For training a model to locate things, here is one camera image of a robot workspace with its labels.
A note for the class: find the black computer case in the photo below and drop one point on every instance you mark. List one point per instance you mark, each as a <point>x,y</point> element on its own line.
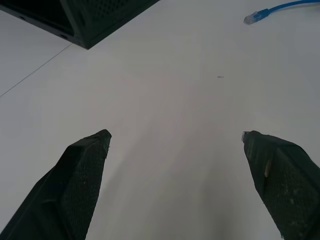
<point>82,20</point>

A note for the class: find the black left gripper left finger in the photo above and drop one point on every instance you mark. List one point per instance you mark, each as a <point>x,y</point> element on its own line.
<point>67,190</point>

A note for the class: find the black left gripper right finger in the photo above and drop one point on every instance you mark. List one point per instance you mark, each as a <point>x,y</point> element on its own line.
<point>287,185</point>

